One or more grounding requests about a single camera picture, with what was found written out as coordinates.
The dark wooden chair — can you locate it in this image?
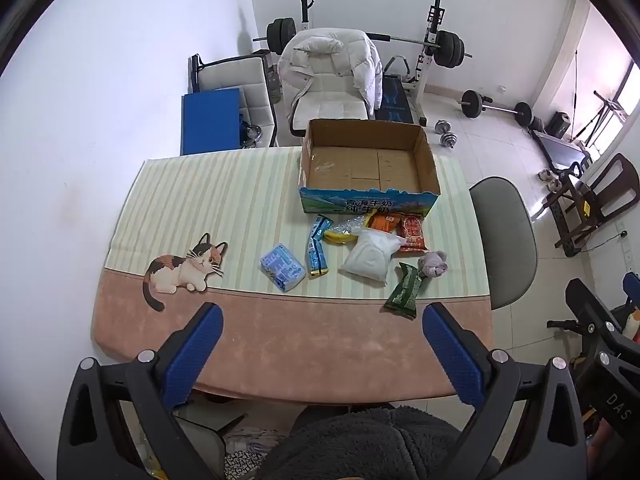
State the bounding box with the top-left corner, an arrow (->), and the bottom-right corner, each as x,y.
552,152 -> 640,258

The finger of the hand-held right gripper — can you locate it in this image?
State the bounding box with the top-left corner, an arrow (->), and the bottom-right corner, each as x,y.
565,277 -> 640,361
574,352 -> 640,480

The blue board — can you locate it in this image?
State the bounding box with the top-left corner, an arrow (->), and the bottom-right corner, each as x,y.
180,87 -> 242,156

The barbell with black plates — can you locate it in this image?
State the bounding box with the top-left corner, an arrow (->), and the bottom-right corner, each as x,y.
252,17 -> 473,68

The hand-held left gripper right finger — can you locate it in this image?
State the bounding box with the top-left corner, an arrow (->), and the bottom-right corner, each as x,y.
421,301 -> 588,480

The green snack packet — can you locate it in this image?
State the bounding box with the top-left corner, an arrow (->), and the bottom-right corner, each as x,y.
383,261 -> 426,321

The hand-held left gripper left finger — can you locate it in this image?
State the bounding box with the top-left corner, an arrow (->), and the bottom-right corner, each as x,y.
57,302 -> 224,480

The blue printed cardboard box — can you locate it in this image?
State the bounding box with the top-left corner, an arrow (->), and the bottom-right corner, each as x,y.
298,118 -> 442,218

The blue tissue pack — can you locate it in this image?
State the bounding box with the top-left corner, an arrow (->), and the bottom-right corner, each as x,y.
259,243 -> 307,293

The person's dark fleece clothing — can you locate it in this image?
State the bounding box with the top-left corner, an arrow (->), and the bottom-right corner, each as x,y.
255,407 -> 476,480

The blue snack packet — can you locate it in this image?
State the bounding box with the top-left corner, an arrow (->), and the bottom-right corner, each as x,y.
306,215 -> 335,278

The white powder bag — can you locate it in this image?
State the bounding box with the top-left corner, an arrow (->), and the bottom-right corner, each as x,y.
338,227 -> 407,287

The orange snack packet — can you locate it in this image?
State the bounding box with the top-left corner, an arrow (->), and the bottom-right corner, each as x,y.
367,211 -> 403,235

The black weight bench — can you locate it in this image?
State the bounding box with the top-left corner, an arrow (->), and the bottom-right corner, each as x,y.
375,75 -> 421,123

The water jug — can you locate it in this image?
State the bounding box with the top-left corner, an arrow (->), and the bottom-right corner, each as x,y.
265,67 -> 283,111

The striped cat print tablecloth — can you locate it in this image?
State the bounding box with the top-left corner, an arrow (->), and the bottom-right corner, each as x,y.
90,152 -> 496,406

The small black barbell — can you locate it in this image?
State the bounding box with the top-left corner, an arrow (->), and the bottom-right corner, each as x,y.
457,89 -> 533,126

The white down jacket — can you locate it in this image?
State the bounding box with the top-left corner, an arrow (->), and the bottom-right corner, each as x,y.
276,27 -> 383,121

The red snack packet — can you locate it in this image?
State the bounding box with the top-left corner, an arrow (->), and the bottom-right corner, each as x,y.
397,214 -> 428,253

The grey office chair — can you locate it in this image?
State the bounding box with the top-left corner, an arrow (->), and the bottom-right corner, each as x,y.
469,176 -> 538,311

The yellow snack bag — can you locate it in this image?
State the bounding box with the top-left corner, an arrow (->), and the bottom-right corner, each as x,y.
322,215 -> 371,246

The white padded chair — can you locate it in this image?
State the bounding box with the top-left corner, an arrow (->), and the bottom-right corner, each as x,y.
287,72 -> 373,138
190,52 -> 278,148

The purple towel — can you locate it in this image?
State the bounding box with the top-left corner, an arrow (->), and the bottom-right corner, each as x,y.
417,250 -> 448,278

